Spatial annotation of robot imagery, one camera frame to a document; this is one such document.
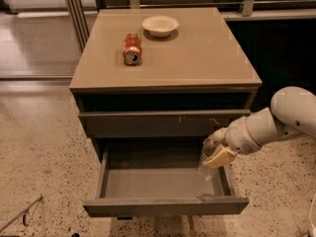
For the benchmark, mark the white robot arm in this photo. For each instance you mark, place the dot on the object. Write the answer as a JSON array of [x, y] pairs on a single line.
[[292, 112]]

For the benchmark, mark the white bowl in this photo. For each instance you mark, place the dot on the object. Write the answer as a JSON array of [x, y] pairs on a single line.
[[160, 26]]

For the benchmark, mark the clear plastic water bottle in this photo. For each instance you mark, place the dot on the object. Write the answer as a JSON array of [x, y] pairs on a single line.
[[207, 168]]

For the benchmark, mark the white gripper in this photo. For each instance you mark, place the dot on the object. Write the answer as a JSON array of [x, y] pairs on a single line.
[[237, 136]]

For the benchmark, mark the orange soda can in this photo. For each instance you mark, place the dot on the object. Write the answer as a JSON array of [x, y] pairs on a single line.
[[132, 49]]

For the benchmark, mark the metal rod on floor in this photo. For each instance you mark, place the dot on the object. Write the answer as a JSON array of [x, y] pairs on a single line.
[[22, 211]]

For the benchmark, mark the grey window frame post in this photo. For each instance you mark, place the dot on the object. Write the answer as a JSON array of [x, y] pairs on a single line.
[[80, 26]]

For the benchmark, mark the grey drawer cabinet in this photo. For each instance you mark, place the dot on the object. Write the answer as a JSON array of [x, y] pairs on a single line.
[[199, 66]]

